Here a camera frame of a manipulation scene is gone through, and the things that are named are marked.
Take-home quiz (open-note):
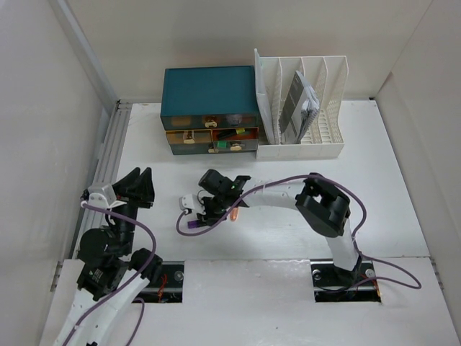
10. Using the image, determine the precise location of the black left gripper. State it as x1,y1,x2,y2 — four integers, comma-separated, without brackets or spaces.
110,166,153,254

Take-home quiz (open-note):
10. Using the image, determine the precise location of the purple cap black highlighter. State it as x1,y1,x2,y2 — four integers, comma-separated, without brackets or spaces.
187,220,205,229

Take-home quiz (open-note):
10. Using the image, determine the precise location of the yellow cap black highlighter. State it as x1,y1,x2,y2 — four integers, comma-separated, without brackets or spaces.
216,128,246,140

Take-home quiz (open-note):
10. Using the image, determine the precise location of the dark drawer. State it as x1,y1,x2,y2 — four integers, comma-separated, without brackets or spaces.
170,143,215,155

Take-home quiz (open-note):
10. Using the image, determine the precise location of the clear paper clip jar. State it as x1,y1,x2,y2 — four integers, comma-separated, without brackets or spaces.
226,114,243,127

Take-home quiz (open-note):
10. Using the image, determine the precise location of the grey booklet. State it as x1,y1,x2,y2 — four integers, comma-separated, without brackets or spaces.
279,71,320,145

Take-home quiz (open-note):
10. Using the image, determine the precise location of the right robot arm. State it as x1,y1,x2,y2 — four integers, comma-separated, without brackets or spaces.
197,169,362,284

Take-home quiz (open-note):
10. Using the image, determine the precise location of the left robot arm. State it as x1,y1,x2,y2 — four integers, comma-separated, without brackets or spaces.
54,167,163,345

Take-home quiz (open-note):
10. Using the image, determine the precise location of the teal drawer organizer cabinet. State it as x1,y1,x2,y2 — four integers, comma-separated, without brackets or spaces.
158,66,260,156

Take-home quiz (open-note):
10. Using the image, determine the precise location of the white file rack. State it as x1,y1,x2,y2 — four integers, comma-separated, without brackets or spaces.
256,56,349,161

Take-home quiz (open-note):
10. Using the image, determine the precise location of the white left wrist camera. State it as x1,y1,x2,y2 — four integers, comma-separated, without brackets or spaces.
81,183,125,209

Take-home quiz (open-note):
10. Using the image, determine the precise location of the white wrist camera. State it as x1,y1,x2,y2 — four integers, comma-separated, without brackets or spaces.
179,194,204,213
81,183,125,209

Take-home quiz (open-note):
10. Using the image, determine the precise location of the aluminium frame rail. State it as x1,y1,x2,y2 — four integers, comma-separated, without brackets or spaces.
50,0,133,293

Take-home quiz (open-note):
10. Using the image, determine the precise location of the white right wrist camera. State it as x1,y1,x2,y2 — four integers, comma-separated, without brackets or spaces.
179,194,204,213

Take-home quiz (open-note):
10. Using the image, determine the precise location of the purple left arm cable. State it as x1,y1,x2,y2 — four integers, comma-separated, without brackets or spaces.
64,201,158,346

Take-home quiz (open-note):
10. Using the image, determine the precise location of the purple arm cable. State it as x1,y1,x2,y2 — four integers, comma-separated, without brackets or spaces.
64,201,158,346
175,172,422,293

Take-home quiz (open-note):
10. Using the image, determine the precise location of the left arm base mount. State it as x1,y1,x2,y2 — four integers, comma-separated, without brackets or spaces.
136,262,184,303

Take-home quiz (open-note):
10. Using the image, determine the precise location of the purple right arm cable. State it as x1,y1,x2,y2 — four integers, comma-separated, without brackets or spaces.
175,172,422,293

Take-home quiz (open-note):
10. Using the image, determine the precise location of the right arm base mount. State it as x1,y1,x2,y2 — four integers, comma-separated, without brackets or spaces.
310,261,381,303

